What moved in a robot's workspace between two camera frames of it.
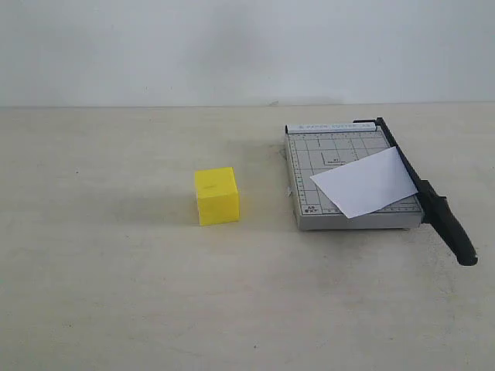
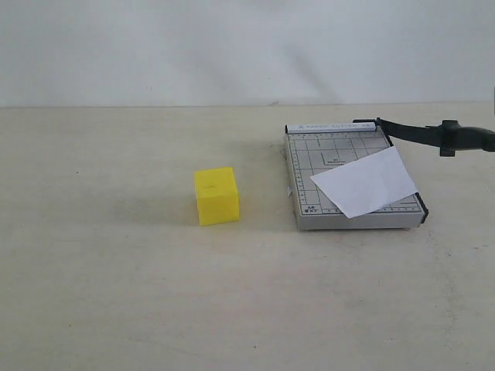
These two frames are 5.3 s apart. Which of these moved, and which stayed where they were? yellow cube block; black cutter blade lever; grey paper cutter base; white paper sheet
Moved: black cutter blade lever
Stayed: white paper sheet; yellow cube block; grey paper cutter base
